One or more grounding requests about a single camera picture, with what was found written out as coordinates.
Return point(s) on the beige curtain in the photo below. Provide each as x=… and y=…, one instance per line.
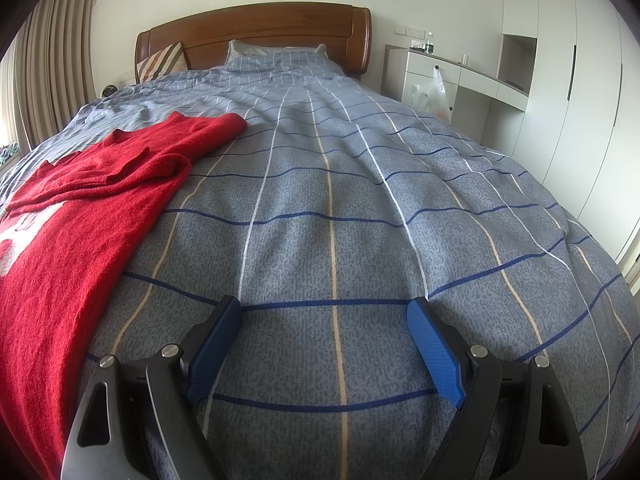
x=53, y=67

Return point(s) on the small bottle on desk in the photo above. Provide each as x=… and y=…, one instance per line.
x=429, y=43

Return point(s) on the white desk with drawers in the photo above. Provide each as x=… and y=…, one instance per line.
x=407, y=75

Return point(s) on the small black round object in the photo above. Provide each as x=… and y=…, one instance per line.
x=109, y=90

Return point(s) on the brown wooden headboard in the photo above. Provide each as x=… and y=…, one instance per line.
x=345, y=30

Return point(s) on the clear plastic bag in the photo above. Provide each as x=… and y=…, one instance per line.
x=432, y=98

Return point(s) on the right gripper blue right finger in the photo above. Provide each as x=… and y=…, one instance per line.
x=539, y=440

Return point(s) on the grey plaid pillow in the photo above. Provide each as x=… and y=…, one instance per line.
x=243, y=58

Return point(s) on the white wardrobe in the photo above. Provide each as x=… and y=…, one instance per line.
x=580, y=133

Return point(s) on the red knit sweater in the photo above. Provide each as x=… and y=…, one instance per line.
x=67, y=235

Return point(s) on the grey plaid duvet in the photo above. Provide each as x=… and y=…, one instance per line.
x=325, y=217

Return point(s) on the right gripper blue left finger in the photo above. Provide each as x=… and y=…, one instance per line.
x=107, y=439

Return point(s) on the striped cushion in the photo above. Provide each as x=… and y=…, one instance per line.
x=169, y=60

